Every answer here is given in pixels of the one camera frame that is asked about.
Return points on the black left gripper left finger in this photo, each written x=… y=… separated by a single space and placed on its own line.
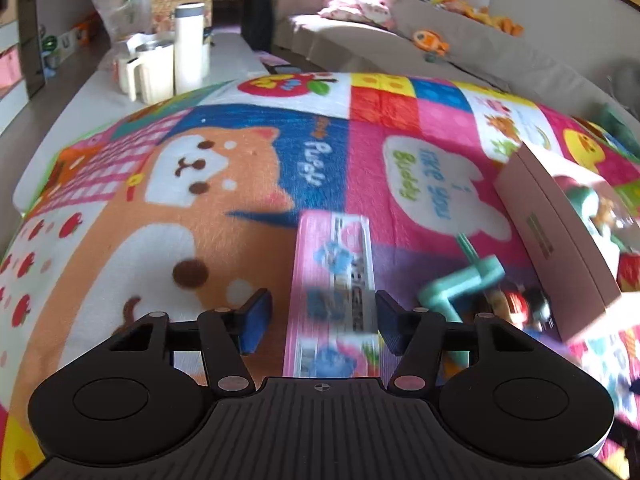
x=228 y=335

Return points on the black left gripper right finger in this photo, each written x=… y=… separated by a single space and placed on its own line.
x=416 y=337

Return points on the pink volcano toy package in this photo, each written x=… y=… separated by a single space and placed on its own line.
x=332 y=330

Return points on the teal plastic toy hammer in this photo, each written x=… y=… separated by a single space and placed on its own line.
x=479 y=275

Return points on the colourful cartoon blanket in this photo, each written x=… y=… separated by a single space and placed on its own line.
x=194 y=204

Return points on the white pink cardboard box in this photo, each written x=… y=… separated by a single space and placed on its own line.
x=574 y=227

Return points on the cream lidded mug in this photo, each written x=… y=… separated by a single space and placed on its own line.
x=150 y=73

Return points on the orange clownfish plush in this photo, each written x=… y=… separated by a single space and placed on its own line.
x=430 y=42

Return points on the beige sofa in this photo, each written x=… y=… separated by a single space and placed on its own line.
x=477 y=53

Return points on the tall white thermos bottle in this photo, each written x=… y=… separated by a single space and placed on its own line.
x=189 y=28

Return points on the white tv cabinet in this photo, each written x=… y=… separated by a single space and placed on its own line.
x=14 y=96

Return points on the patterned gift bag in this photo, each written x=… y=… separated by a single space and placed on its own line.
x=163 y=13

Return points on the yellow duck plush toys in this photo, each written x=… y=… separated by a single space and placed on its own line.
x=481 y=15

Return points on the pink baby clothes pile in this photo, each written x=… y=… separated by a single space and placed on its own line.
x=369 y=12

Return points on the clear plastic bag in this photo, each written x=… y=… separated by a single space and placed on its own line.
x=124 y=18

